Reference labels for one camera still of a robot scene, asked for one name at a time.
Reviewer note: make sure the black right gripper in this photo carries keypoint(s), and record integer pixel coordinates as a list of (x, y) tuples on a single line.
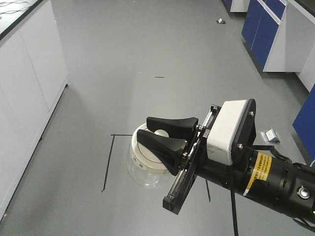
[(184, 155)]

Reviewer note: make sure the glass jar with cream lid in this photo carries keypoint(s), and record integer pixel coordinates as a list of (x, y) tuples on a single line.
[(143, 166)]

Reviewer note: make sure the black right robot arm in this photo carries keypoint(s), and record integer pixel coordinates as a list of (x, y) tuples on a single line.
[(276, 182)]

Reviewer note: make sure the plastic packet on floor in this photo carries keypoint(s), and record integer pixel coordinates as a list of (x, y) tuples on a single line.
[(270, 136)]

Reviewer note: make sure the small grey floor debris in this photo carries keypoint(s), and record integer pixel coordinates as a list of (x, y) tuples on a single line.
[(220, 21)]

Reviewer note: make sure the blue lab cabinets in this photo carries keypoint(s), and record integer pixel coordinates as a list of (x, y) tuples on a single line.
[(275, 45)]

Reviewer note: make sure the white lab bench cabinet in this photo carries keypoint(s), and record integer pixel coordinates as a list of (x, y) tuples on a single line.
[(33, 75)]

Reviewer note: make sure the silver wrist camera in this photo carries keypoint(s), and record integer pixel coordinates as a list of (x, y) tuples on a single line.
[(231, 131)]

